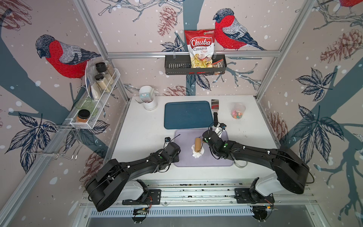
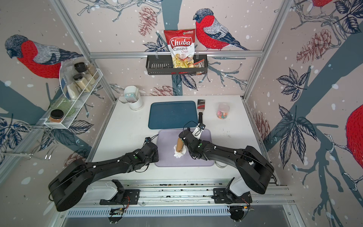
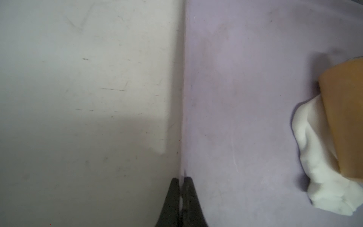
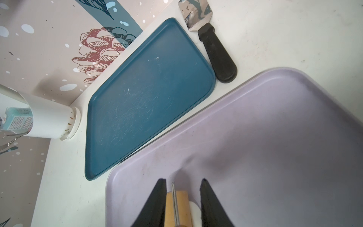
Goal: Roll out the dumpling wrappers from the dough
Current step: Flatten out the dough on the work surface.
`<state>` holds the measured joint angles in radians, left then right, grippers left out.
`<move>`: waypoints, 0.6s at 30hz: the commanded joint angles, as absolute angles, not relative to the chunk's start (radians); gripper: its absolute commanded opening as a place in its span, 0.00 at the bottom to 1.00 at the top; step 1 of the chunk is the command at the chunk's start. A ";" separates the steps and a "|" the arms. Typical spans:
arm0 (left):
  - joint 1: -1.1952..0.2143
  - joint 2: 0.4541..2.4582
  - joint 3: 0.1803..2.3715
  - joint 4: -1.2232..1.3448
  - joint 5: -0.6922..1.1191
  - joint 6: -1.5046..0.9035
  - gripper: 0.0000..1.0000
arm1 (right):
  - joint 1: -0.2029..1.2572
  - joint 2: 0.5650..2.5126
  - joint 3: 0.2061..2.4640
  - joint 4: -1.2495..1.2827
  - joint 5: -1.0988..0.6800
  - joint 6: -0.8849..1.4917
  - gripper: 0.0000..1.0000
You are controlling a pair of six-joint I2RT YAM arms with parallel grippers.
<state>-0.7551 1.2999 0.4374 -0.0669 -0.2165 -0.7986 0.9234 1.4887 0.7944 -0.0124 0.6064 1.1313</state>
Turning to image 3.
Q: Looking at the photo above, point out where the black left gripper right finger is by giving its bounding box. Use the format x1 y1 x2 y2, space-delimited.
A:
181 177 208 227

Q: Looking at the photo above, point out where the wooden rolling pin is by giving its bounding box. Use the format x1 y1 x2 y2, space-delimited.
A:
319 57 363 183

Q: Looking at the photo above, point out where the white dough lump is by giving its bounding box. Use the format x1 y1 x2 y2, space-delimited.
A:
291 95 363 216

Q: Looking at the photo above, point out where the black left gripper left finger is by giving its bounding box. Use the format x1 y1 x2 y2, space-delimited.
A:
155 178 180 227

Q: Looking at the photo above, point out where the lilac silicone mat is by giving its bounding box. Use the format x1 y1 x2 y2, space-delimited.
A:
181 1 363 227

